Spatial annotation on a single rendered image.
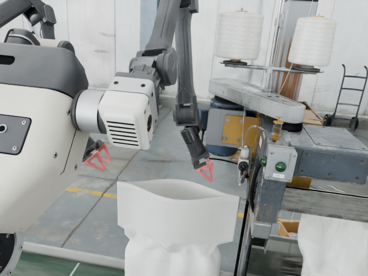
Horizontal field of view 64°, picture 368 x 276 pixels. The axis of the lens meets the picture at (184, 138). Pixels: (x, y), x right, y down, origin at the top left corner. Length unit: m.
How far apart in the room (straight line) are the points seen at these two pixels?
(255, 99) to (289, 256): 0.83
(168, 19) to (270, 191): 0.58
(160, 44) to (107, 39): 5.72
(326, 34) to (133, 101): 0.76
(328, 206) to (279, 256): 0.49
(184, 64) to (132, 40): 5.32
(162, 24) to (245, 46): 0.35
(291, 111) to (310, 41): 0.27
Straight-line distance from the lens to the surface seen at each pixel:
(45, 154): 0.60
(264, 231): 1.01
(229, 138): 1.27
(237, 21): 1.08
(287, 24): 1.33
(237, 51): 1.08
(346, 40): 6.32
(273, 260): 1.61
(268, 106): 1.03
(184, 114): 1.01
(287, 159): 0.85
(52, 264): 1.87
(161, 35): 0.82
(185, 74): 1.01
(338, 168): 0.95
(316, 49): 1.13
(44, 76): 0.66
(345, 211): 1.22
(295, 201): 1.16
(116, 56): 6.46
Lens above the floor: 1.63
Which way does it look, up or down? 21 degrees down
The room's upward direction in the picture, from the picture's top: 4 degrees clockwise
